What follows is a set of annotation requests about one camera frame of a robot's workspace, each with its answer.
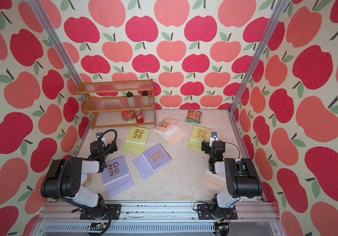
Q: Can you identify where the green orange snack packet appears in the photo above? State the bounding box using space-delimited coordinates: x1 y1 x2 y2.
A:
186 110 202 124

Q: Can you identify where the flat red tin can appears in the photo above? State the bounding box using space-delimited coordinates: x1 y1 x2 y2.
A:
121 110 134 121

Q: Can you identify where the aluminium front rail frame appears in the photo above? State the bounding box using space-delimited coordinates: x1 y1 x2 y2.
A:
28 201 285 236

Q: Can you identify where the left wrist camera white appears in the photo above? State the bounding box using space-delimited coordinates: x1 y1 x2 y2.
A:
96 132 107 147

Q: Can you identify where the aluminium corner post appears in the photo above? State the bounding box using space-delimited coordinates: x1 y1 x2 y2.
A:
28 0 82 87
228 0 290 116

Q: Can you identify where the open pink 2026 calendar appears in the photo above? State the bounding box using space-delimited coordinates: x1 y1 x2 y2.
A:
153 118 186 146

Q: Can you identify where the left glass spice jar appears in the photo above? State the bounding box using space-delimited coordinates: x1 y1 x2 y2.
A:
126 91 135 108

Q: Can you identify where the pink 2026 calendar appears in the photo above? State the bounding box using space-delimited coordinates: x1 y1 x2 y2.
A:
153 118 186 146
201 168 227 193

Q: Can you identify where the right glass spice jar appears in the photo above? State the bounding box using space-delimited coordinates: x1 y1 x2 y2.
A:
141 91 150 107

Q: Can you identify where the purple 2026 calendar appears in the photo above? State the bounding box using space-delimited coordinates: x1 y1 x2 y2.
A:
133 144 171 180
102 156 134 199

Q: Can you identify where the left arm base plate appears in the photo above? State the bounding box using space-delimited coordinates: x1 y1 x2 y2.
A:
79 204 122 221

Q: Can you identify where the right aluminium corner post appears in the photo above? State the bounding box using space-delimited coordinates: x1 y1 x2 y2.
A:
228 0 290 116

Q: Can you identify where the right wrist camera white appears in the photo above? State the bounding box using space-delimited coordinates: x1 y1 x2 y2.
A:
209 132 219 147

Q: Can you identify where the glass spice jar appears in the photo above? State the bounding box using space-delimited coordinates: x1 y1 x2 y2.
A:
126 91 135 108
141 91 150 107

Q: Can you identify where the left aluminium corner post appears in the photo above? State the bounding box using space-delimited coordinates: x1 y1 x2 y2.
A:
28 0 82 87

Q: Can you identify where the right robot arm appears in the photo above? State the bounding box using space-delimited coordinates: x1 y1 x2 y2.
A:
196 138 262 220

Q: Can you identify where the green 2026 calendar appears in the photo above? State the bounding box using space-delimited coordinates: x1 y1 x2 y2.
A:
122 126 151 154
188 125 213 153

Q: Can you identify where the red soda can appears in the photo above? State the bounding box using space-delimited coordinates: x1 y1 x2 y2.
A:
134 110 144 124

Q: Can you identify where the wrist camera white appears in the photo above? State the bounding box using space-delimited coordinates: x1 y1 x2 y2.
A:
209 132 219 147
96 132 107 147

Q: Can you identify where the wooden spice rack shelf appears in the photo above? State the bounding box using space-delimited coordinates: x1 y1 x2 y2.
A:
77 79 157 129

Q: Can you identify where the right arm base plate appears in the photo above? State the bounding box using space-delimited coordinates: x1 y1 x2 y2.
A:
194 203 238 221

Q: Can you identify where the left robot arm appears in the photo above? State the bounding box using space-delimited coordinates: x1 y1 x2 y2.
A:
41 129 117 220

